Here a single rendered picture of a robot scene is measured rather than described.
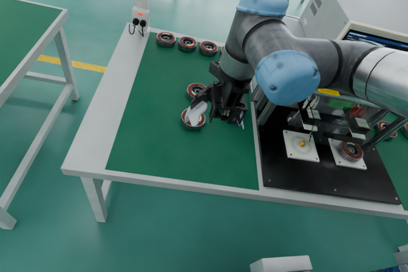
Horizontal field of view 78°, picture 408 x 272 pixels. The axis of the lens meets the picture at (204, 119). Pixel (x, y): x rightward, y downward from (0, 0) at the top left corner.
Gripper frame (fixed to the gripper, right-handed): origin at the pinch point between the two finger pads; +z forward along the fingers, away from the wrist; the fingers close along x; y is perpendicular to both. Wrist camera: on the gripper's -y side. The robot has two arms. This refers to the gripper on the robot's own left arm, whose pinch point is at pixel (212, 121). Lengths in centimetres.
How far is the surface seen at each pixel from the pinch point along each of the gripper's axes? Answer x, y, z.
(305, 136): 58, -23, 37
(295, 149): 50, -16, 37
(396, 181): 102, -2, 40
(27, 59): -74, -63, 40
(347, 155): 74, -12, 34
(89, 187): -40, -9, 63
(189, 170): 1.2, -6.4, 40.1
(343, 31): 48, -33, -13
